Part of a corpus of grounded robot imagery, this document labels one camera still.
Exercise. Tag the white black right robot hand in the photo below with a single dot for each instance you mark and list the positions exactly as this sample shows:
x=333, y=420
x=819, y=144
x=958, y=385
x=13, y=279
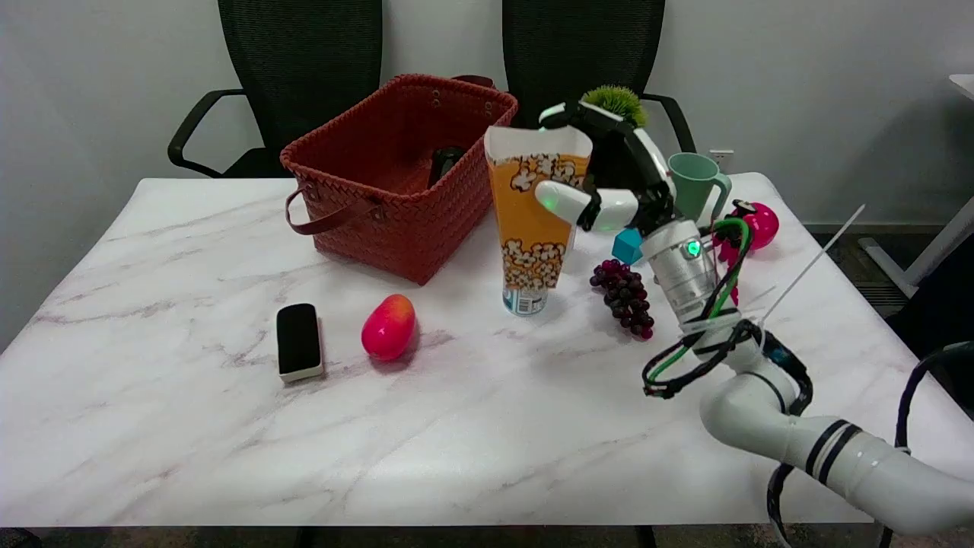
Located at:
x=631, y=179

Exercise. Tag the orange popcorn box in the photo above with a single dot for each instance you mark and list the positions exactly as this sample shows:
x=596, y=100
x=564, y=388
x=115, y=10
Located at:
x=526, y=236

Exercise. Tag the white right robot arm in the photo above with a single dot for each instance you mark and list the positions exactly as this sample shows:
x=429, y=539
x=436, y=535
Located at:
x=761, y=411

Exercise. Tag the red woven basket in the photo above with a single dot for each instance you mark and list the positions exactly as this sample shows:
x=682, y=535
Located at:
x=396, y=228

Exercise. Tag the green plastic mug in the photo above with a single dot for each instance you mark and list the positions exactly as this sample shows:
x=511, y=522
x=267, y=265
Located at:
x=691, y=183

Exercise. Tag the blue cube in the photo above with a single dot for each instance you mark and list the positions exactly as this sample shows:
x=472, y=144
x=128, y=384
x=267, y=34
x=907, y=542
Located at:
x=627, y=246

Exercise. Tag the green artificial grass ball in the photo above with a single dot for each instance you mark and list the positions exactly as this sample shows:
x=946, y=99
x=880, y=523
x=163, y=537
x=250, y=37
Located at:
x=616, y=103

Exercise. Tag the purple toy grape bunch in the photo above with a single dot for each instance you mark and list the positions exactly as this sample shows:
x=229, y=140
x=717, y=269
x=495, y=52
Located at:
x=625, y=297

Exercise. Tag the pink toy dragon fruit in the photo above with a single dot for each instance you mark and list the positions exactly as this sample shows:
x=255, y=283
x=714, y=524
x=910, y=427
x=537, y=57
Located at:
x=761, y=224

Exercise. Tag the black mesh office chair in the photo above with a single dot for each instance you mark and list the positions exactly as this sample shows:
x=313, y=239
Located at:
x=578, y=46
x=304, y=61

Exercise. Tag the pink-lidded gum container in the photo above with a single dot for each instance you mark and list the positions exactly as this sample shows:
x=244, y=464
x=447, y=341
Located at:
x=523, y=301

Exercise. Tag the small black object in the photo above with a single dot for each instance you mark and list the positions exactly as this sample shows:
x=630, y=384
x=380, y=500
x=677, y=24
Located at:
x=445, y=161

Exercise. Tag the long white zip tie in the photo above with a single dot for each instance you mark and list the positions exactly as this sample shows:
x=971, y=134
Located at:
x=810, y=266

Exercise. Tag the red toy mango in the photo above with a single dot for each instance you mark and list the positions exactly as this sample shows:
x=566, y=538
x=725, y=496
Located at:
x=388, y=329

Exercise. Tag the black whiteboard eraser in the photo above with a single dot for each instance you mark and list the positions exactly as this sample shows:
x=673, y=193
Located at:
x=298, y=339

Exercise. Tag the white wall outlet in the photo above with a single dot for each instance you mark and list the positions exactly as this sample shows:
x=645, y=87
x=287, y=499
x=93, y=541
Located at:
x=721, y=157

